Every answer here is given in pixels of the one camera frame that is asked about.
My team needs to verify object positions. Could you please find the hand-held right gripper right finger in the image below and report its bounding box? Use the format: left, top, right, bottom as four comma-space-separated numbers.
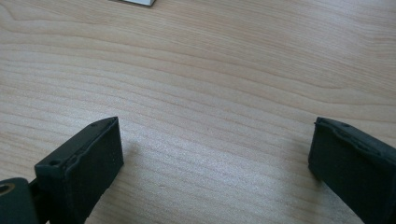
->
307, 116, 396, 224

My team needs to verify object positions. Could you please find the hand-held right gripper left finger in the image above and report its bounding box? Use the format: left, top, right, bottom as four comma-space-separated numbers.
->
33, 116, 125, 224

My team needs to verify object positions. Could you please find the grey metal expandable book rack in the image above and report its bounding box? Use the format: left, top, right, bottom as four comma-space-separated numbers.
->
107, 0, 157, 7

